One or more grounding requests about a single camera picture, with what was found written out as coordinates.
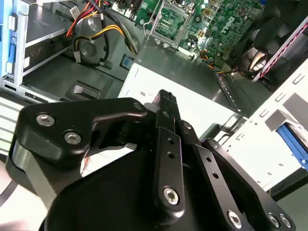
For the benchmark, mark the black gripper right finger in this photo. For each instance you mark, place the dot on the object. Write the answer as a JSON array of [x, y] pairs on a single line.
[[209, 163]]

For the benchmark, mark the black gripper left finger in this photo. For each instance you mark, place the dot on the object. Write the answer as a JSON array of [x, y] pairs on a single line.
[[48, 137]]

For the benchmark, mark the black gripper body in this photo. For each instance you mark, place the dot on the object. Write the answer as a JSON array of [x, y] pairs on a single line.
[[108, 197]]

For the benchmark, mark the hard disk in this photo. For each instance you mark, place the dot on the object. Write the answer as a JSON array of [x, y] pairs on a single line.
[[292, 142]]

